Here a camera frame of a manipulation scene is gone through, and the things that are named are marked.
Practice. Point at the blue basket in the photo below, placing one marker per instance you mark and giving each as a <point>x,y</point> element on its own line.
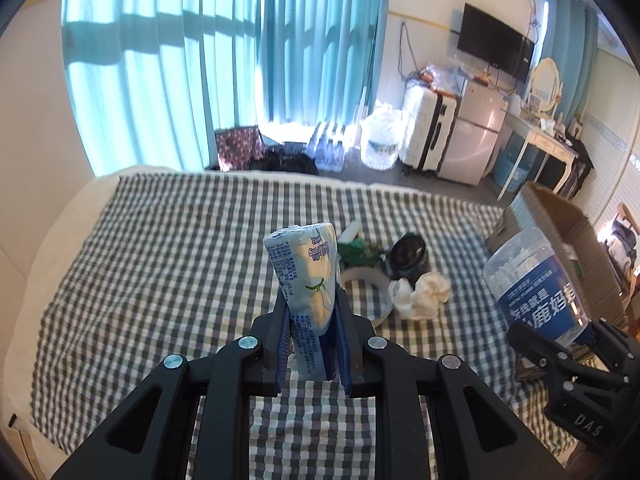
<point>511,175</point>

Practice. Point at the white suitcase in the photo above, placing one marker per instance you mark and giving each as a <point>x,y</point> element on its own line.
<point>427,130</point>

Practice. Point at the cardboard box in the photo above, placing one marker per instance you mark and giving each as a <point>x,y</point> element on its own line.
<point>565,220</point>

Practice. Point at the light blue sheer curtain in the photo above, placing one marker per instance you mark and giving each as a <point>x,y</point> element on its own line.
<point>160,70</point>

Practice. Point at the patterned fabric bag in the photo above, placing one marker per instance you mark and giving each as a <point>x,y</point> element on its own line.
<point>240,149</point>

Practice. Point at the white dressing table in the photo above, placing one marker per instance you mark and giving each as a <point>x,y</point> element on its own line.
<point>542,140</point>

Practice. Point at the pile of black shoes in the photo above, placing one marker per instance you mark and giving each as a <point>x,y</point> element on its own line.
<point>285,162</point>

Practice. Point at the narrow teal curtain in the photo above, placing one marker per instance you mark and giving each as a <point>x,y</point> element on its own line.
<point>570,40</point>

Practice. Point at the large water jug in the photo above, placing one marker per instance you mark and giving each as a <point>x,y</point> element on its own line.
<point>381,140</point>

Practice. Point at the black round jar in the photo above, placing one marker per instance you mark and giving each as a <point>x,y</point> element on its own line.
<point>407,257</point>

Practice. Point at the black hanging bag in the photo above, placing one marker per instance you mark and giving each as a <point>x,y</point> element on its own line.
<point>570,170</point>

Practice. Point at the clear plastic bags pile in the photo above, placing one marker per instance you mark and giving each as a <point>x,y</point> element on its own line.
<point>442,77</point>

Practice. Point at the white tube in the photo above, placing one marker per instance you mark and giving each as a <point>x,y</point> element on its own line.
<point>349,232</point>

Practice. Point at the light blue tissue pack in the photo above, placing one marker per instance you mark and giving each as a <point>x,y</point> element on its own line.
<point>307,285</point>

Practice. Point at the blue label cotton swab jar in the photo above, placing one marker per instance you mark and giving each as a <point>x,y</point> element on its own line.
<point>535,285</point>

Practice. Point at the silver small fridge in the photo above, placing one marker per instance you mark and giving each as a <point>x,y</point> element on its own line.
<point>472,135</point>

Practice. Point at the white crumpled tissue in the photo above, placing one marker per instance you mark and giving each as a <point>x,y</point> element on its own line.
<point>425,292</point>

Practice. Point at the pack of water bottles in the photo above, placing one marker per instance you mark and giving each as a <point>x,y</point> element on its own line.
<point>327,150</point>

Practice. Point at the white louvered wardrobe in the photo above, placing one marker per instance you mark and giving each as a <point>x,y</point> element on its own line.
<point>610,160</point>

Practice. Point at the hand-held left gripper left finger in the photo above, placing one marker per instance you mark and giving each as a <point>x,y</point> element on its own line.
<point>282,345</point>

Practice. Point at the wooden chair with clothes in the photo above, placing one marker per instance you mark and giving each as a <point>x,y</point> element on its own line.
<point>622,245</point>

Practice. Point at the checkered cloth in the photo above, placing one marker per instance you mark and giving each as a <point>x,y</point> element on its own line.
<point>175,260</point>

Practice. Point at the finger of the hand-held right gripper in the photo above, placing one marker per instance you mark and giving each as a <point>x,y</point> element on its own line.
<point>545,360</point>
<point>620,347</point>

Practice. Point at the grey tape roll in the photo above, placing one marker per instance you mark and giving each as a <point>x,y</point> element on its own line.
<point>382,300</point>

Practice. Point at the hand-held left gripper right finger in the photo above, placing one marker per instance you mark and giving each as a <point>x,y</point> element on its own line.
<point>345,350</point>

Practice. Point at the black television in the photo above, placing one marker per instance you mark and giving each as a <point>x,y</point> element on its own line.
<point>495,42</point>

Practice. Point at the green foil packet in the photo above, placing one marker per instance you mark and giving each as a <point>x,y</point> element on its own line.
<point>362,254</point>

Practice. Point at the white oval mirror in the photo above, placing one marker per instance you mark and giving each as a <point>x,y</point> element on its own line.
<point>544,82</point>

